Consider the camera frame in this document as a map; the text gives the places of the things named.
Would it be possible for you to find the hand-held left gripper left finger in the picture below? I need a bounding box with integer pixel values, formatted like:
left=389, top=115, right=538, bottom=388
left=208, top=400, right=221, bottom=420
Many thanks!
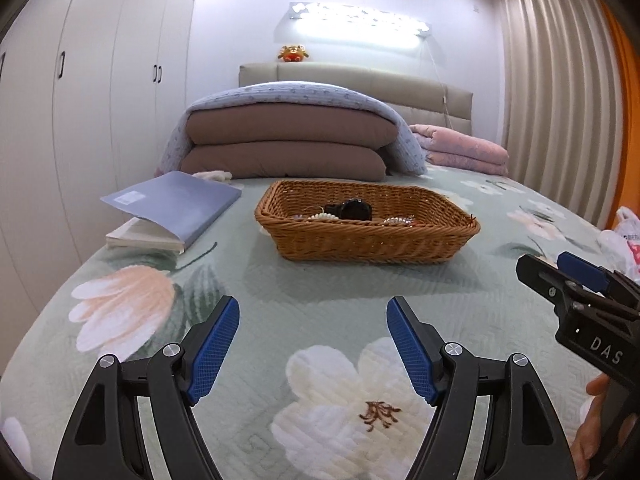
left=50, top=295, right=241, bottom=480

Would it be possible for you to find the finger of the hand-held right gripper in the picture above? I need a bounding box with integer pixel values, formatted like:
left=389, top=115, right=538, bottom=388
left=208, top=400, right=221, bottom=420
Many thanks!
left=516, top=253, right=577, bottom=312
left=556, top=251, right=622, bottom=294

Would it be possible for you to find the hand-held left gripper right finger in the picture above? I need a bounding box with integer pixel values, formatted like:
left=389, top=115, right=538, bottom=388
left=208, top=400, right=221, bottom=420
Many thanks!
left=386, top=296, right=576, bottom=480

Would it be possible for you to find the brown wicker basket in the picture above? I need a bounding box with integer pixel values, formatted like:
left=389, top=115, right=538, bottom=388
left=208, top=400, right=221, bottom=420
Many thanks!
left=254, top=179, right=482, bottom=264

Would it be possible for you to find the black wrist watch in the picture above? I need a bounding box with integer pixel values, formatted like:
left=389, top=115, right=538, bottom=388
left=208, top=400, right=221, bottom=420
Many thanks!
left=324, top=199, right=374, bottom=222

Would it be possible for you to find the person's right hand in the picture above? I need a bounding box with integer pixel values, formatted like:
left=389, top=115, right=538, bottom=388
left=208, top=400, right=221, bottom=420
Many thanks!
left=570, top=374, right=612, bottom=480

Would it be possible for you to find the white plastic bag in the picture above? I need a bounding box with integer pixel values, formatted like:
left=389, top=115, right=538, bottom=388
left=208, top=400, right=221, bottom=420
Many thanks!
left=597, top=205, right=640, bottom=282

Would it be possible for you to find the white open book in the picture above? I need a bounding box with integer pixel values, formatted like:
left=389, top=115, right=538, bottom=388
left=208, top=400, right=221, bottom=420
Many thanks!
left=105, top=215, right=186, bottom=255

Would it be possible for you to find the orange panel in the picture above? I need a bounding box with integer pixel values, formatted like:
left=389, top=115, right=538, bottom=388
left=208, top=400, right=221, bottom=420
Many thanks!
left=597, top=0, right=640, bottom=227

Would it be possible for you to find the folded pink quilt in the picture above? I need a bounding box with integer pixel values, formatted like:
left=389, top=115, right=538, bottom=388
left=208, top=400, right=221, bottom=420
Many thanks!
left=409, top=123, right=510, bottom=177

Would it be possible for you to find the blue plastic folder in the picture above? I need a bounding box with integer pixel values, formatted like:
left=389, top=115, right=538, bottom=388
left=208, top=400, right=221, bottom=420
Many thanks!
left=99, top=170, right=244, bottom=254

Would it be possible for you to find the white fluffy cloth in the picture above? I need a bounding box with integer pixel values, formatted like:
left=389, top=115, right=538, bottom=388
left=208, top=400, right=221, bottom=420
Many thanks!
left=192, top=169, right=235, bottom=184

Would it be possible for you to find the beige curtain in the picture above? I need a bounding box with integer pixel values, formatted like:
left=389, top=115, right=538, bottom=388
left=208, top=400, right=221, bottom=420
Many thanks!
left=482, top=0, right=627, bottom=227

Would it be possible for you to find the folded brown quilt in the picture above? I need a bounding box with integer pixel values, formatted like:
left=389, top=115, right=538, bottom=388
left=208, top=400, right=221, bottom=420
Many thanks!
left=180, top=107, right=399, bottom=184

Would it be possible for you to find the white wardrobe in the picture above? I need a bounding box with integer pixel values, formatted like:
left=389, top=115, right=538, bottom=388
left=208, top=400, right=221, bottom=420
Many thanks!
left=0, top=0, right=204, bottom=343

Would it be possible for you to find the blue-grey patterned blanket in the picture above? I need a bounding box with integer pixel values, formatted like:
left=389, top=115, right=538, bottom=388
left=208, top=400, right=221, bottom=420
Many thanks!
left=156, top=85, right=429, bottom=177

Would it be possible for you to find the beige padded headboard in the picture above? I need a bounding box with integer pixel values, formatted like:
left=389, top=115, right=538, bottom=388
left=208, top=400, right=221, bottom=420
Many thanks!
left=238, top=62, right=475, bottom=136

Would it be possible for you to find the orange plush toy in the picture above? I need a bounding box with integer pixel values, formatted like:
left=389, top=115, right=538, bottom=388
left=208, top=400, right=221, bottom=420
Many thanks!
left=278, top=43, right=310, bottom=64

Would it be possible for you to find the white lamp cable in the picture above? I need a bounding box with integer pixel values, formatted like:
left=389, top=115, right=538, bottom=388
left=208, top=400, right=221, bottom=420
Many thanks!
left=424, top=42, right=457, bottom=134

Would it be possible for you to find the bright wall lamp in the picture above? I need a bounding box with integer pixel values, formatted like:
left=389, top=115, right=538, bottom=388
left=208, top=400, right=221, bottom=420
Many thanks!
left=287, top=2, right=434, bottom=51

